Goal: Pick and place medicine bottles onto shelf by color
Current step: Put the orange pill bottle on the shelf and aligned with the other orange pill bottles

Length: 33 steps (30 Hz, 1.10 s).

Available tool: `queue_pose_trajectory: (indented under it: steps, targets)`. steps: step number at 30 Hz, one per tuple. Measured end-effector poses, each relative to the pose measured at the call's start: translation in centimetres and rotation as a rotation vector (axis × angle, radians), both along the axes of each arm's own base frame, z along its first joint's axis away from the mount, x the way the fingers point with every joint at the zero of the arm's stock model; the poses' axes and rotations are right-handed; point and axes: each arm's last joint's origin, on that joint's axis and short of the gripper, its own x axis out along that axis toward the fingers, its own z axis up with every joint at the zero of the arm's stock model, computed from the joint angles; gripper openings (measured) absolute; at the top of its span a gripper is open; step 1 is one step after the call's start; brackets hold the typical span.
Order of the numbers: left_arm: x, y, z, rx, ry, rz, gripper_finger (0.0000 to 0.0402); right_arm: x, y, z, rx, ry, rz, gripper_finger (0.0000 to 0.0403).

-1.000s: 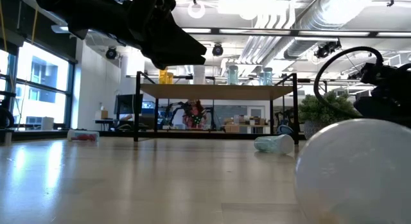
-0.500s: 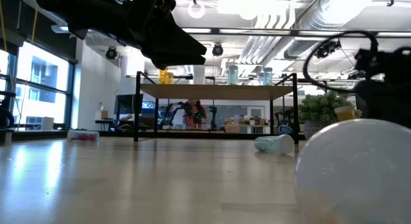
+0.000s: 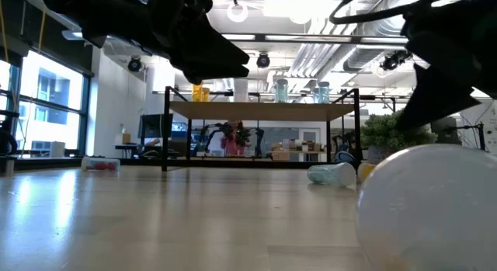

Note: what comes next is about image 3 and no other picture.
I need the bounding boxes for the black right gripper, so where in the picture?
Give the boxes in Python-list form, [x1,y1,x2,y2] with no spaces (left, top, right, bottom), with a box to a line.
[394,0,497,131]

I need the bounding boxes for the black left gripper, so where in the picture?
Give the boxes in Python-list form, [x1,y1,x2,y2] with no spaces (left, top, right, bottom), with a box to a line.
[104,0,250,85]

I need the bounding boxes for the clear medicine bottle white cap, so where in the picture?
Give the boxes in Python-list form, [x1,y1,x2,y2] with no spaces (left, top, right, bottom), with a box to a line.
[234,78,249,103]
[355,142,497,271]

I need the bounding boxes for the clear bottle table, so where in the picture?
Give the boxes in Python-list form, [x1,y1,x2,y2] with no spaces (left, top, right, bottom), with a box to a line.
[306,162,357,188]

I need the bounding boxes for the blue medicine bottle red pills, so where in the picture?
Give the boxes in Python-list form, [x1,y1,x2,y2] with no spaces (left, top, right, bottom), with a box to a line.
[80,156,121,172]

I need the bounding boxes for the wooden shelf black legs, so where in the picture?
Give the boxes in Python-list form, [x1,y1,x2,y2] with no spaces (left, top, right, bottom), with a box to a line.
[162,85,362,173]

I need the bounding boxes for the black ceiling spot lamp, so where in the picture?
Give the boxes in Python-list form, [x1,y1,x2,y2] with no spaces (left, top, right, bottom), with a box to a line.
[255,52,272,69]
[380,49,412,72]
[127,56,143,73]

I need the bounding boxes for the black tripod stand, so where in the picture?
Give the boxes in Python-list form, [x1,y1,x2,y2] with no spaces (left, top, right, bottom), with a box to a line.
[446,123,486,151]

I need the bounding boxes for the green artificial plant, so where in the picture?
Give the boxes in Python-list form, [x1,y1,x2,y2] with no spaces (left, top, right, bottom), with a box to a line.
[360,109,439,166]

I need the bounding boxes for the black background robot arms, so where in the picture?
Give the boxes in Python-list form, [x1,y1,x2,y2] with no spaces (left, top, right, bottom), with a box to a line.
[200,123,234,155]

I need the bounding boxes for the black computer monitor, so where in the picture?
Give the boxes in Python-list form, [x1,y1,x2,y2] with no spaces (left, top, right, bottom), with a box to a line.
[138,113,174,139]

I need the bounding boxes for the black overhead bar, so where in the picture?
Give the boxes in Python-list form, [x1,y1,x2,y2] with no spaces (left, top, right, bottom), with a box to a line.
[221,32,408,46]

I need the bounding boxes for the stacked cardboard boxes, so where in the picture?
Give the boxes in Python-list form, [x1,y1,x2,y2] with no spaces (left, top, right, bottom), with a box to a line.
[270,142,290,162]

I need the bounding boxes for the white bin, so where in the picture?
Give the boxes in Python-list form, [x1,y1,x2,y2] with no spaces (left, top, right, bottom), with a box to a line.
[50,141,66,158]

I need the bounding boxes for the black background equipment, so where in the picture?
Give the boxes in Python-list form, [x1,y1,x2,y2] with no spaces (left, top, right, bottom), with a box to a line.
[0,109,20,175]

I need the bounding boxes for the white ring light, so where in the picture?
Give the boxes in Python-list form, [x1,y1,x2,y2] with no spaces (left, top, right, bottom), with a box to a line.
[227,1,249,24]

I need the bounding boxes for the silver ventilation duct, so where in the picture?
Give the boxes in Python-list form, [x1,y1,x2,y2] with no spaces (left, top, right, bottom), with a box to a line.
[341,43,408,72]

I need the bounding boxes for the black aluminium rig frame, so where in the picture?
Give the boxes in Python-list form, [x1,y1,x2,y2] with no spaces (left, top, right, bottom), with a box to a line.
[13,156,362,169]

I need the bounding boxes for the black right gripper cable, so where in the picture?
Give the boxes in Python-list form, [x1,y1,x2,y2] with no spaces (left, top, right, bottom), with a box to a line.
[328,0,467,26]

